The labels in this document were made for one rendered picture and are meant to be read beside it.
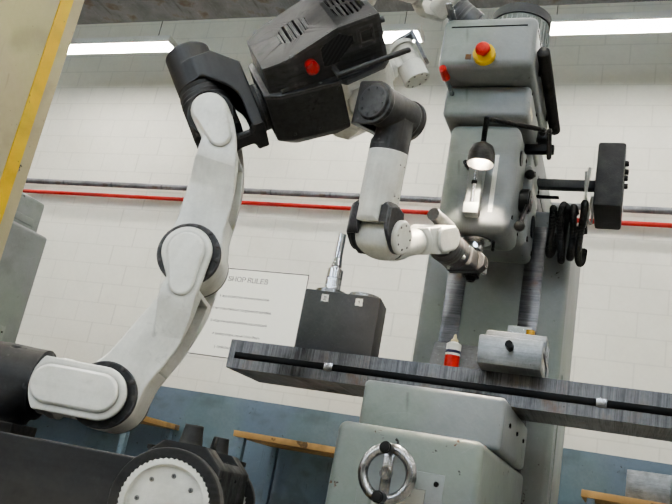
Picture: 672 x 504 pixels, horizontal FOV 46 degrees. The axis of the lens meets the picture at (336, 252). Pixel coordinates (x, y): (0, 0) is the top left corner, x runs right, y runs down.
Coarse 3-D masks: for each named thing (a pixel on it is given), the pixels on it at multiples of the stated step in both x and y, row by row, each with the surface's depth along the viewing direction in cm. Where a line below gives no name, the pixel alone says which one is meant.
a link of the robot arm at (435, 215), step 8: (432, 208) 199; (432, 216) 198; (440, 216) 198; (416, 224) 202; (440, 224) 200; (448, 224) 202; (456, 248) 201; (432, 256) 204; (440, 256) 202; (448, 256) 201; (456, 256) 202
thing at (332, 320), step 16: (320, 288) 228; (304, 304) 225; (320, 304) 224; (336, 304) 223; (352, 304) 222; (368, 304) 221; (304, 320) 223; (320, 320) 222; (336, 320) 221; (352, 320) 220; (368, 320) 219; (304, 336) 222; (320, 336) 221; (336, 336) 220; (352, 336) 219; (368, 336) 218; (352, 352) 217; (368, 352) 217
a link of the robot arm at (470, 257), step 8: (464, 240) 206; (464, 248) 203; (472, 248) 208; (464, 256) 203; (472, 256) 207; (480, 256) 210; (448, 264) 204; (456, 264) 204; (464, 264) 208; (472, 264) 208; (480, 264) 209; (456, 272) 215; (464, 272) 213; (472, 272) 212; (480, 272) 211
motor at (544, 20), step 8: (504, 8) 260; (512, 8) 258; (520, 8) 257; (528, 8) 257; (536, 8) 258; (496, 16) 263; (504, 16) 260; (512, 16) 258; (520, 16) 257; (528, 16) 257; (536, 16) 257; (544, 16) 259; (544, 24) 258; (544, 32) 259; (544, 40) 258
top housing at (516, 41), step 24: (456, 24) 219; (480, 24) 217; (504, 24) 214; (528, 24) 212; (456, 48) 216; (504, 48) 212; (528, 48) 209; (456, 72) 217; (480, 72) 215; (504, 72) 213; (528, 72) 211
